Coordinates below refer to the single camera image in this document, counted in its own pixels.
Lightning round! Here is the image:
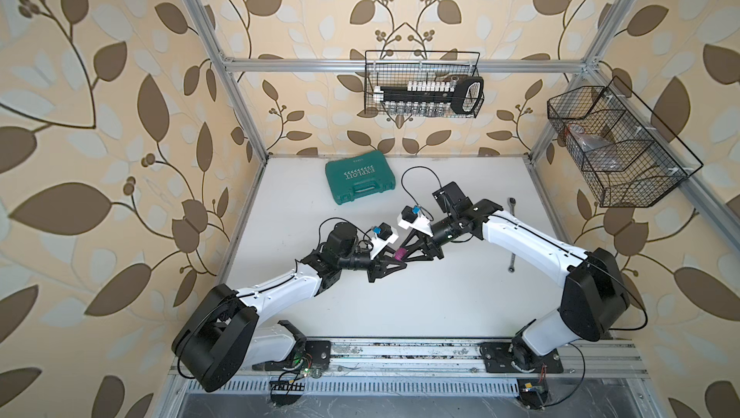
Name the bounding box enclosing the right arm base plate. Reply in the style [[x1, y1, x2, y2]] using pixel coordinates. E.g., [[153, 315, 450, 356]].
[[479, 340, 565, 375]]

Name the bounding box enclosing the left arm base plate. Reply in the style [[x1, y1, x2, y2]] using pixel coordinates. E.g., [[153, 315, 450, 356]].
[[252, 340, 331, 374]]

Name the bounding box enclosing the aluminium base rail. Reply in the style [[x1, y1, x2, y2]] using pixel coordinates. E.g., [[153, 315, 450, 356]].
[[166, 335, 649, 399]]

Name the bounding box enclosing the magenta paint jar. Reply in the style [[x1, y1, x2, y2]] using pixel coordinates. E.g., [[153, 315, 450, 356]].
[[393, 248, 408, 263]]

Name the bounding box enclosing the silver extension bar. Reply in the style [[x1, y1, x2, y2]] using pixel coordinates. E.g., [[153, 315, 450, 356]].
[[508, 253, 516, 273]]

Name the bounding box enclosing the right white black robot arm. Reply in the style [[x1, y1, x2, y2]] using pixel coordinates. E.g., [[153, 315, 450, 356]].
[[398, 182, 630, 370]]

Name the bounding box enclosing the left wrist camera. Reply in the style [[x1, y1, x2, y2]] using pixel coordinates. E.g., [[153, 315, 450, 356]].
[[370, 223, 399, 259]]

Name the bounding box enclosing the back black wire basket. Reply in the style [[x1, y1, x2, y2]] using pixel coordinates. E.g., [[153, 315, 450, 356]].
[[363, 49, 485, 119]]

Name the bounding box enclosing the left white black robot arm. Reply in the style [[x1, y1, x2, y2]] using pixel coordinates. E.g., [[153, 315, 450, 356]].
[[172, 222, 407, 392]]

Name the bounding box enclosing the plastic bag in basket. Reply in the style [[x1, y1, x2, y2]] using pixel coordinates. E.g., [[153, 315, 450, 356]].
[[567, 123, 622, 171]]

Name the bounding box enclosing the black wire basket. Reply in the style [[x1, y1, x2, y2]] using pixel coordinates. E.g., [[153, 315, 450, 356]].
[[363, 49, 485, 119], [547, 75, 703, 208]]

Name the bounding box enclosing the black socket holder set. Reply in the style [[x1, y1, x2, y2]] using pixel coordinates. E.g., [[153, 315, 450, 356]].
[[370, 76, 485, 118]]

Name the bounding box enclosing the right black wire basket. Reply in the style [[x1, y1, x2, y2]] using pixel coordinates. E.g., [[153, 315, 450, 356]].
[[547, 75, 703, 208]]

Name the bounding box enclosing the green plastic tool case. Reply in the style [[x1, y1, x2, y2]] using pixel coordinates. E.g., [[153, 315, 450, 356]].
[[325, 150, 396, 205]]

